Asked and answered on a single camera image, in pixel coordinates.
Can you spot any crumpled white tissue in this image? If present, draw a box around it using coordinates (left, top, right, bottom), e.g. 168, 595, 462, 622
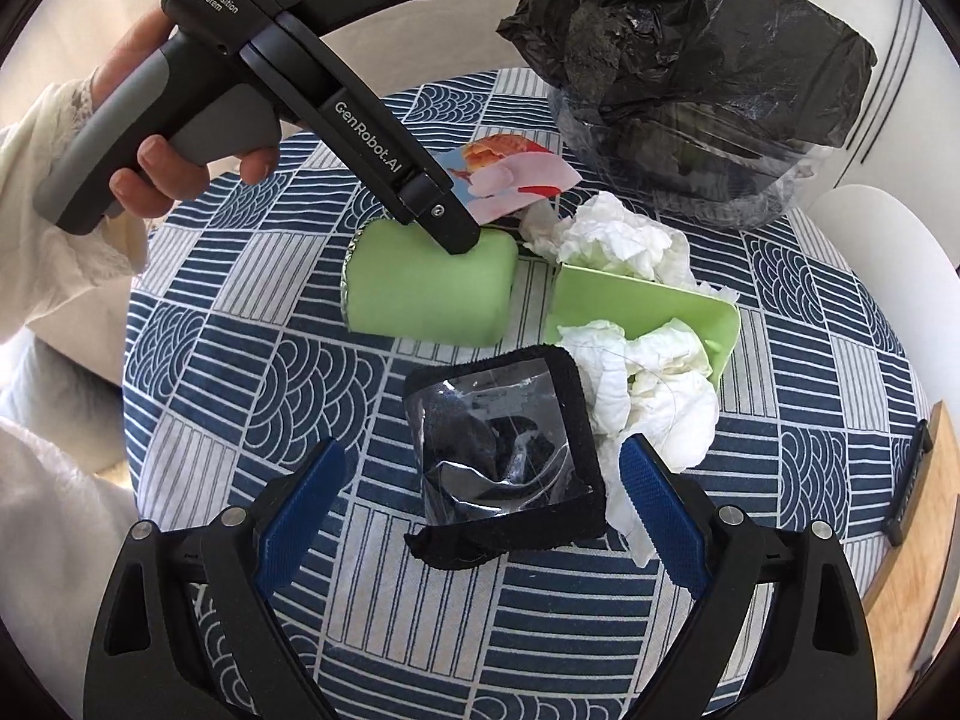
519, 191, 740, 301
559, 319, 719, 567

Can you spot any wooden cutting board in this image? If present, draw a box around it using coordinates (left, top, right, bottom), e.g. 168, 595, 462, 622
862, 401, 960, 683

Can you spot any person's left hand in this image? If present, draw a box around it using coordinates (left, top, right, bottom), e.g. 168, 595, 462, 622
90, 11, 284, 220

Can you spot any pink snack packet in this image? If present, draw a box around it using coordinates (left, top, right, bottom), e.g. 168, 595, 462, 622
431, 133, 582, 226

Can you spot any blue white patterned tablecloth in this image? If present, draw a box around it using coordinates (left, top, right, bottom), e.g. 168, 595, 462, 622
124, 67, 938, 720

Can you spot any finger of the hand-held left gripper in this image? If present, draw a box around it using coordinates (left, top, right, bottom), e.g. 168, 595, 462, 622
394, 171, 482, 256

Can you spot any green plastic container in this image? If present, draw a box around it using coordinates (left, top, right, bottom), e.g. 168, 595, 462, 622
544, 261, 742, 383

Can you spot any black cloth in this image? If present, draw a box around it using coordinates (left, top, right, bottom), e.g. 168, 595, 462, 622
403, 345, 607, 569

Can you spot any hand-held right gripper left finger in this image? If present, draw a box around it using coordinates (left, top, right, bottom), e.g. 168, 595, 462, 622
84, 439, 347, 720

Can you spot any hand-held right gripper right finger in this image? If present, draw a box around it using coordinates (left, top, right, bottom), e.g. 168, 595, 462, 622
619, 435, 878, 720

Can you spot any green snack packet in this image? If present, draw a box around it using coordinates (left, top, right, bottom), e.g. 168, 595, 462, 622
341, 219, 518, 347

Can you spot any white chair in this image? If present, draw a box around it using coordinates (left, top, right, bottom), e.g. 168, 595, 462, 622
806, 184, 960, 316

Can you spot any person's white clothing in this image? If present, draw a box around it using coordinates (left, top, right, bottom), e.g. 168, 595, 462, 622
0, 412, 147, 541

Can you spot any trash bin with black bag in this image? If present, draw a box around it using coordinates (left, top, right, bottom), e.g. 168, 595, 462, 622
496, 0, 878, 233

